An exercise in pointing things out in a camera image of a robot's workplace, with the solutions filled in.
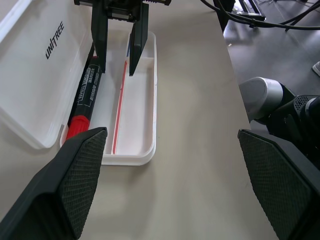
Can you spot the black whiteboard marker red cap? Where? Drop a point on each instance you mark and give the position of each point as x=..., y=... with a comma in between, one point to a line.
x=86, y=95

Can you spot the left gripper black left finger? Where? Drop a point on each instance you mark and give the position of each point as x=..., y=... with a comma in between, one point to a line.
x=50, y=195

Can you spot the silver and black robot body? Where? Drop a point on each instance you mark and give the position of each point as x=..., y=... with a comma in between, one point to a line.
x=262, y=97

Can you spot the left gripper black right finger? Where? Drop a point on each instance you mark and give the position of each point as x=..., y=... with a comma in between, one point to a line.
x=282, y=190

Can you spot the black metal stand frame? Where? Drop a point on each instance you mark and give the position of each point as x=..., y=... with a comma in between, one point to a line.
x=260, y=17

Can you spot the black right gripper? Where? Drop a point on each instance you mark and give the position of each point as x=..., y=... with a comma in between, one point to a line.
x=120, y=10

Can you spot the white plastic pencil case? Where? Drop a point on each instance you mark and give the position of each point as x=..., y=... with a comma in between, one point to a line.
x=136, y=112

